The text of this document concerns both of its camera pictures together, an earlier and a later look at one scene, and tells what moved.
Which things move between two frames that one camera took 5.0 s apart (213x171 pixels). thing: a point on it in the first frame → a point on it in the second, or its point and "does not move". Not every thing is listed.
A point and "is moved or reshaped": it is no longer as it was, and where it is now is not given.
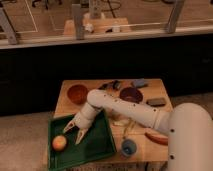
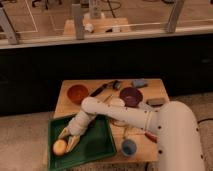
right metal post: x=175 y=15 does not move
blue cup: x=128 y=147 does not move
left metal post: x=7 y=26 does not move
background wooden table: x=98 y=25 does not move
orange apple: x=59 y=142 is moved or reshaped
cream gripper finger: x=69 y=126 → x=65 y=132
